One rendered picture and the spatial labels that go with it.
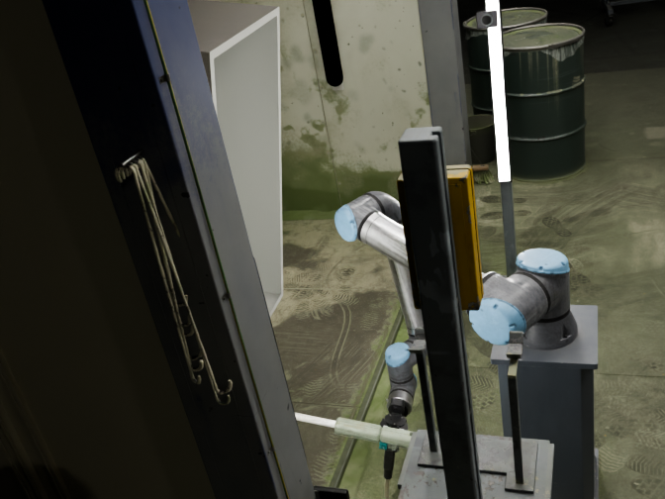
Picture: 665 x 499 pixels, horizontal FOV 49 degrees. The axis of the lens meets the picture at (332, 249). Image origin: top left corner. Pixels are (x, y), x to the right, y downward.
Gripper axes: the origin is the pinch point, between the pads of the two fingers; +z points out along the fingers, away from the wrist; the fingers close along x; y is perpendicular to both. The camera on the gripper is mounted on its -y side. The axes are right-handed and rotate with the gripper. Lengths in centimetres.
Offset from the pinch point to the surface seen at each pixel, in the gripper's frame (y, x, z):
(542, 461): -56, -39, 52
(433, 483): -51, -16, 60
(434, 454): -52, -15, 52
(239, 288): -89, 31, 52
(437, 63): -64, 16, -227
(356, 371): 33, 24, -72
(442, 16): -89, 16, -227
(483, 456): -54, -26, 52
